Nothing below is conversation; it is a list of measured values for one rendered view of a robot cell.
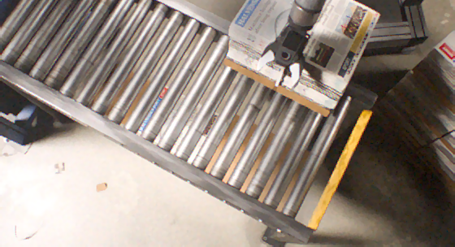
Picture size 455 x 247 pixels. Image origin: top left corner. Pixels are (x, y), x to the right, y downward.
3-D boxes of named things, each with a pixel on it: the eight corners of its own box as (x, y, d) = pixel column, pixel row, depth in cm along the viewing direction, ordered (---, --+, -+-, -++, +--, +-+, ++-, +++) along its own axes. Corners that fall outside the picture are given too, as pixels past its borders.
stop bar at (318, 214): (371, 113, 151) (374, 111, 149) (315, 231, 141) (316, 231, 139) (362, 109, 151) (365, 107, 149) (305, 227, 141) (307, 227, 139)
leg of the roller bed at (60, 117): (70, 114, 233) (9, 67, 168) (63, 124, 232) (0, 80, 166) (60, 110, 234) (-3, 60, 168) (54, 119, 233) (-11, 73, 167)
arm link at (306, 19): (317, 17, 112) (288, 3, 113) (310, 32, 115) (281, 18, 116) (325, 5, 117) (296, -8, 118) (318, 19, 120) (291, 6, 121)
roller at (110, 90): (172, 10, 166) (171, 4, 161) (103, 121, 155) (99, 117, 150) (160, 5, 166) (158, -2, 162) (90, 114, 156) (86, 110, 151)
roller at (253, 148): (301, 75, 160) (304, 70, 155) (237, 194, 149) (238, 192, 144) (288, 67, 160) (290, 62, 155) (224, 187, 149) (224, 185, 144)
